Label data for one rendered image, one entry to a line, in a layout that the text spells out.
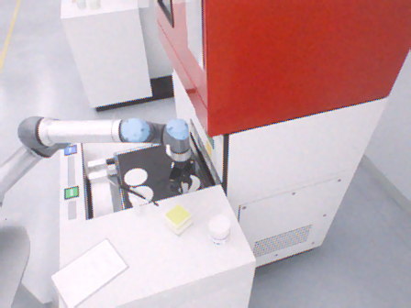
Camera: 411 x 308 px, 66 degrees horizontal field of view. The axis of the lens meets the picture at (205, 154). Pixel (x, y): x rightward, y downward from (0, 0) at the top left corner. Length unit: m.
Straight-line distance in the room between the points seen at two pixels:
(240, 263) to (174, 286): 0.22
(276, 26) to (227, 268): 0.75
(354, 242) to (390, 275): 0.27
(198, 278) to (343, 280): 1.35
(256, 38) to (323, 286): 1.65
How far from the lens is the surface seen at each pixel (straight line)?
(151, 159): 1.49
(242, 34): 0.92
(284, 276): 2.18
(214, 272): 1.08
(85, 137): 1.07
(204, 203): 1.22
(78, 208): 1.31
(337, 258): 2.33
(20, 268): 1.44
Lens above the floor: 1.94
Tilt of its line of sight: 44 degrees down
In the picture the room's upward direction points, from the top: 2 degrees counter-clockwise
